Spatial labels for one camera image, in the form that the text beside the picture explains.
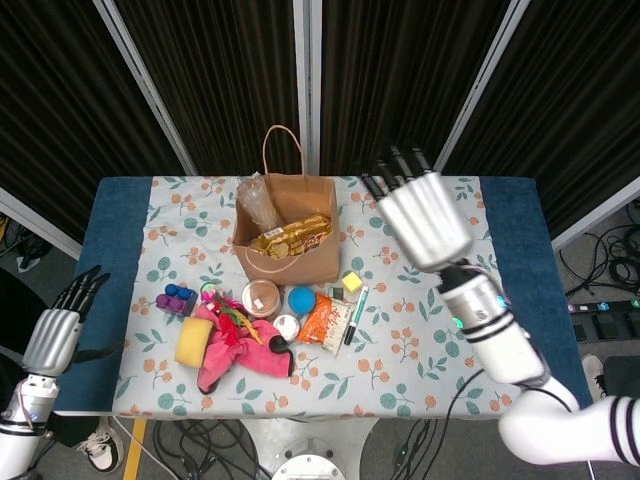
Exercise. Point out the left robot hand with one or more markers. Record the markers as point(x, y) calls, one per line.
point(52, 342)

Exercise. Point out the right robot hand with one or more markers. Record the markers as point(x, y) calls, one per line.
point(425, 220)

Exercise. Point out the gold biscuit package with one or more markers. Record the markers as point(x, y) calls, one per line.
point(295, 235)

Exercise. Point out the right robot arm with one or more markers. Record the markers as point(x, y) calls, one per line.
point(500, 335)

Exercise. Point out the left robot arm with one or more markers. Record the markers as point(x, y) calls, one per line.
point(20, 430)

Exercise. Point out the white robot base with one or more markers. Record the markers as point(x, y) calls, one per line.
point(305, 435)

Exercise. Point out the brown paper bag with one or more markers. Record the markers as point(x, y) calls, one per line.
point(300, 270)

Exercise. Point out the yellow foam cube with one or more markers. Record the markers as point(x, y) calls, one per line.
point(351, 282)

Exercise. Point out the small dark square box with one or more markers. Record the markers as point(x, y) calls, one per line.
point(336, 293)

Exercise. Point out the green white marker pen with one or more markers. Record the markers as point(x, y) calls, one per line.
point(356, 315)

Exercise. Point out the white black sneaker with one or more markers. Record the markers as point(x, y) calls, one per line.
point(100, 450)
point(594, 375)

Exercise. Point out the purple toy block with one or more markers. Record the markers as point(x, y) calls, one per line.
point(169, 304)

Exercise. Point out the blue table cover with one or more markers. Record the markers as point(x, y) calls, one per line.
point(110, 225)

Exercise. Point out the yellow floor tape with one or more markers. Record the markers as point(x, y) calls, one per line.
point(134, 450)

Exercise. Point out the yellow sponge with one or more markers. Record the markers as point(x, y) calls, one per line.
point(194, 342)

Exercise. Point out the blue toy block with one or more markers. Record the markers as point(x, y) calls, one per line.
point(187, 297)

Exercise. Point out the black pleated curtain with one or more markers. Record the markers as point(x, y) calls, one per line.
point(50, 100)
point(215, 75)
point(400, 75)
point(575, 100)

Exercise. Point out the blue ball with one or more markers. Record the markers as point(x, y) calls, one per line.
point(302, 301)

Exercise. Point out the orange snack packet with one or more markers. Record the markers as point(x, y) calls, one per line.
point(320, 325)

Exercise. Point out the floral tablecloth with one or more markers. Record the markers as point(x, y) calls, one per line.
point(175, 240)

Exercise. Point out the small clear jar of clips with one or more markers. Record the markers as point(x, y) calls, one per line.
point(286, 327)

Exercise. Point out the colourful feather toy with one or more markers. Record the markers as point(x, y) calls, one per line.
point(230, 320)

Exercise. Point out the clear jar of rubber bands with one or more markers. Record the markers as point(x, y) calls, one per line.
point(260, 299)

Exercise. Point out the pink cloth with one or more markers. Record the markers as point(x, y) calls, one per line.
point(240, 357)

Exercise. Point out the black power strip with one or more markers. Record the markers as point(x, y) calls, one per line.
point(605, 306)

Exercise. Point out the grey metal partition rail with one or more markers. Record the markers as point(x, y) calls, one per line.
point(40, 225)
point(595, 215)

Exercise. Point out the grey metal partition post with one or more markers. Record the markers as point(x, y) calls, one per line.
point(306, 75)
point(480, 85)
point(146, 85)

